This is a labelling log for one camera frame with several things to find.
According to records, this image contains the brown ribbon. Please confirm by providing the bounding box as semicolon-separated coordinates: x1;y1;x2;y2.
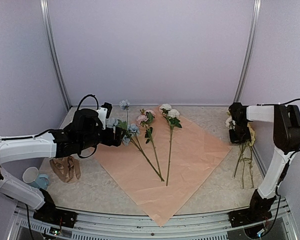
49;156;81;183

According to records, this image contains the white paper cup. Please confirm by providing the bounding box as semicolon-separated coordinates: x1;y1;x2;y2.
22;166;39;184

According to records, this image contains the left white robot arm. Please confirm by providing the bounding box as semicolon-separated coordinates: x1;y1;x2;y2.
0;107;124;223

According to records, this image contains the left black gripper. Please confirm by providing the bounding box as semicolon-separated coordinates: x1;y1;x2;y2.
79;126;126;151

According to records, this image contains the pink fake rose stem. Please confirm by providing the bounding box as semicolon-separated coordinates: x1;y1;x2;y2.
136;108;165;182

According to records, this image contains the pink wrapping paper sheet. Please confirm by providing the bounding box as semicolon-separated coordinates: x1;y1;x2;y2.
94;107;231;227

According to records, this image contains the front aluminium rail frame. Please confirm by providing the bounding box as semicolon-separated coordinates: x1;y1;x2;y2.
4;198;300;240

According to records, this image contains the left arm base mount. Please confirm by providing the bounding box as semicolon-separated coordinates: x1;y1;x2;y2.
33;188;78;229

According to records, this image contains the light blue mug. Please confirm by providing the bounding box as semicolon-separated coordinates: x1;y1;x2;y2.
30;174;50;190

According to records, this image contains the blue fake flower stem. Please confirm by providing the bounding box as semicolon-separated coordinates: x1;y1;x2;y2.
105;99;161;180

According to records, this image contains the white fake rose stem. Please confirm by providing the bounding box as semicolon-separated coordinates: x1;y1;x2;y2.
159;103;182;186
225;110;248;189

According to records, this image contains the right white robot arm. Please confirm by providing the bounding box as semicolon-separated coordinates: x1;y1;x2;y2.
228;102;300;199

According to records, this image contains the aluminium corner post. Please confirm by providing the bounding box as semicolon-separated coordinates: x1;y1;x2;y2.
233;0;262;103
40;0;72;111

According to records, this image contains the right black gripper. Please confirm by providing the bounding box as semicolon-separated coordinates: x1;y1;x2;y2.
229;119;252;144

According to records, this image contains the yellow fake flower stem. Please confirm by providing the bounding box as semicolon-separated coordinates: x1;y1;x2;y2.
241;123;256;189

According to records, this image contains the left aluminium corner post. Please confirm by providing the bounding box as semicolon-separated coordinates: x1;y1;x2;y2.
40;0;72;111

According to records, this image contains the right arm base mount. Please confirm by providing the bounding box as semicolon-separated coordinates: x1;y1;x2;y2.
228;189;277;228

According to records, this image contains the right aluminium corner post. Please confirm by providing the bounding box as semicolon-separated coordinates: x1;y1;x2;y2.
233;0;262;103

